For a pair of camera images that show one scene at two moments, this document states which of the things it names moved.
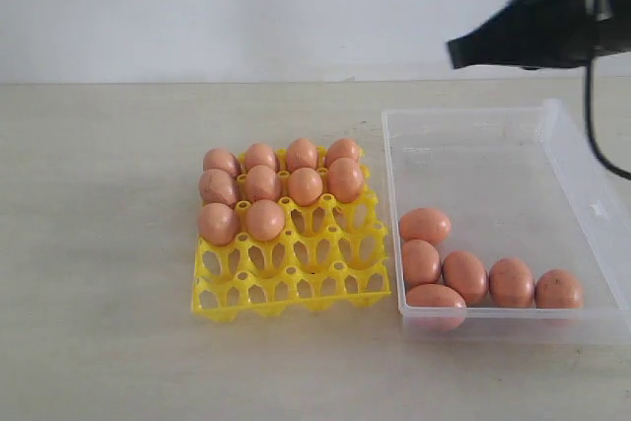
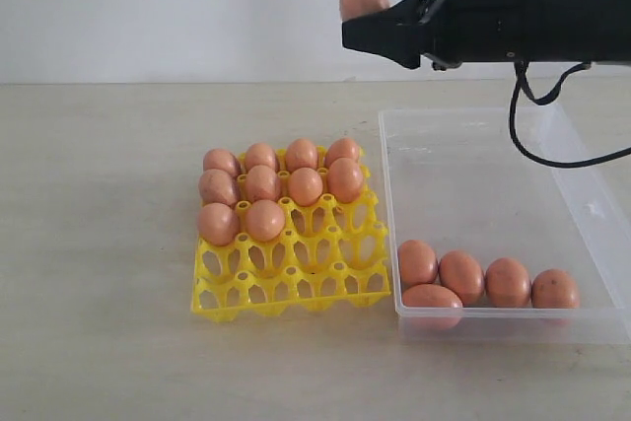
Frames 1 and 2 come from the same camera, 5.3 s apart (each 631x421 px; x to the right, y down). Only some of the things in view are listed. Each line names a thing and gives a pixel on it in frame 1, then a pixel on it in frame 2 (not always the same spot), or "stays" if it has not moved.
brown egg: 265,220 stays
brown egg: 261,183 stays
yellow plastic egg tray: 326,255 stays
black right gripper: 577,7 to 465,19
